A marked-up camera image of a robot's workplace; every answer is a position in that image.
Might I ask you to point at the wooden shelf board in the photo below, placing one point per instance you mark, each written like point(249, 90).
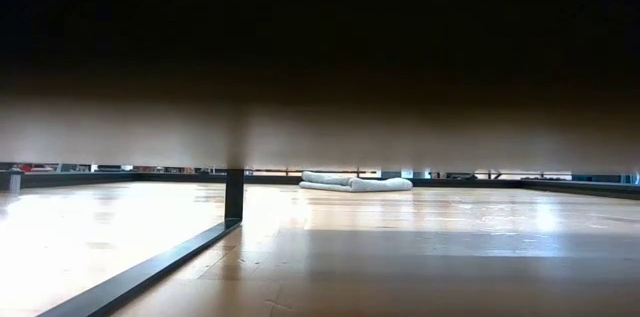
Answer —
point(320, 107)

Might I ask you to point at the folded grey towel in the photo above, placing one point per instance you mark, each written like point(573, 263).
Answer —
point(360, 184)

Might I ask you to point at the red background object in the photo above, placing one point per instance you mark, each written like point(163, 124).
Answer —
point(35, 168)

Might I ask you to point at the black metal shelf frame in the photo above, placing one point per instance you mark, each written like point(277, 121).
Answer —
point(234, 197)

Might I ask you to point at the black table border rail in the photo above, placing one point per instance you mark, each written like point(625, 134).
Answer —
point(100, 178)

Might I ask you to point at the grey metal post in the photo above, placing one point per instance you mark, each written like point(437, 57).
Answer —
point(15, 182)

